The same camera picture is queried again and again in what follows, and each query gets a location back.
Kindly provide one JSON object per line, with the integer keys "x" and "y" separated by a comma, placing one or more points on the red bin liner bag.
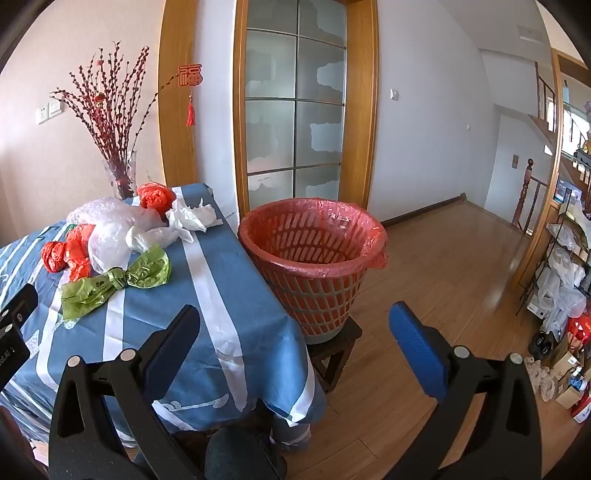
{"x": 364, "y": 230}

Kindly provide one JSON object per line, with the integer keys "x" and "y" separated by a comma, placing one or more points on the wooden door frame trim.
{"x": 178, "y": 138}

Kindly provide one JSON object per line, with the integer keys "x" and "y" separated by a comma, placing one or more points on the green plastic bag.
{"x": 138, "y": 272}

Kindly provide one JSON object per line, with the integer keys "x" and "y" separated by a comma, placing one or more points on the red white bottle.
{"x": 582, "y": 408}

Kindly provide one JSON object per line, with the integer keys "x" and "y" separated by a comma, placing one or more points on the large red plastic bag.
{"x": 154, "y": 196}

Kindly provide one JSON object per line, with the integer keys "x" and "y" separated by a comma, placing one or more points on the red wooden stair post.
{"x": 524, "y": 198}

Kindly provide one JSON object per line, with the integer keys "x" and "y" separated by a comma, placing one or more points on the white wall socket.
{"x": 42, "y": 115}

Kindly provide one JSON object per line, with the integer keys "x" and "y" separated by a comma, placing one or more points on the red hanging tassel ornament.
{"x": 189, "y": 76}

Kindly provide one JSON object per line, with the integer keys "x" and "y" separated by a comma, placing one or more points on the plastic lattice waste basket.
{"x": 323, "y": 338}

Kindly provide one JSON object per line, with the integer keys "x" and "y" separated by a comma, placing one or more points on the frosted glass wooden door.
{"x": 272, "y": 115}

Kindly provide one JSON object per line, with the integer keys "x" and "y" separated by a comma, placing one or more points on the small red plastic bag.
{"x": 77, "y": 254}
{"x": 54, "y": 256}

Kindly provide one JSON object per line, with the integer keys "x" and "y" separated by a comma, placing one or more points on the ceiling air vent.
{"x": 535, "y": 33}

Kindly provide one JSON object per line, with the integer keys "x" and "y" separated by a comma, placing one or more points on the translucent white plastic bag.
{"x": 111, "y": 244}

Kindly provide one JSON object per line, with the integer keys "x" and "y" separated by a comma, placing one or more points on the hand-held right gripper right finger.
{"x": 415, "y": 350}

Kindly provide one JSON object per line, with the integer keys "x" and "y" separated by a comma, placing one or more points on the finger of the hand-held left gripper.
{"x": 21, "y": 304}

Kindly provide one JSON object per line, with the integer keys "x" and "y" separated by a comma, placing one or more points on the dark padded chair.
{"x": 244, "y": 454}

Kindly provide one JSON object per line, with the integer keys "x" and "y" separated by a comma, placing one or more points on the heap of white plastic bags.
{"x": 565, "y": 272}

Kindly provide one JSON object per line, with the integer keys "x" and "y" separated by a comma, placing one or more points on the black round object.
{"x": 545, "y": 344}

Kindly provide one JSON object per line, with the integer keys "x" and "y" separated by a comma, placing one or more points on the vase with red branches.
{"x": 113, "y": 115}

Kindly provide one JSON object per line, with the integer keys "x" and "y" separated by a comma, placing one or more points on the dark wooden stool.
{"x": 337, "y": 355}

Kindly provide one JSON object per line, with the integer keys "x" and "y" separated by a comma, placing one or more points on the wooden partition frame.
{"x": 540, "y": 221}

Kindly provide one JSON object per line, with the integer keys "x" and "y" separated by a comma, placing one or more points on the white mesh cloth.
{"x": 540, "y": 378}

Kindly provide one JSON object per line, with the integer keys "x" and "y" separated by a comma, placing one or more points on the blue white striped tablecloth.
{"x": 221, "y": 295}

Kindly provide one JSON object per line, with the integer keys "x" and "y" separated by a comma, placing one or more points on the clear glass vase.
{"x": 121, "y": 177}

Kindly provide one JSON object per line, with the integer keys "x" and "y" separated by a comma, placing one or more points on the stair railing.
{"x": 547, "y": 97}

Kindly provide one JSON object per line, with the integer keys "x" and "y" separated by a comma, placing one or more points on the red shopping bag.
{"x": 581, "y": 330}

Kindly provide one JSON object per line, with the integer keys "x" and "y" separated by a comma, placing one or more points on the cardboard box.
{"x": 565, "y": 364}
{"x": 572, "y": 394}

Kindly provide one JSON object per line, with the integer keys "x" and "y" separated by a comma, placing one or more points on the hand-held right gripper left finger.
{"x": 173, "y": 346}

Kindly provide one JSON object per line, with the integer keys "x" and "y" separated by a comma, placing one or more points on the black metal rack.
{"x": 540, "y": 277}

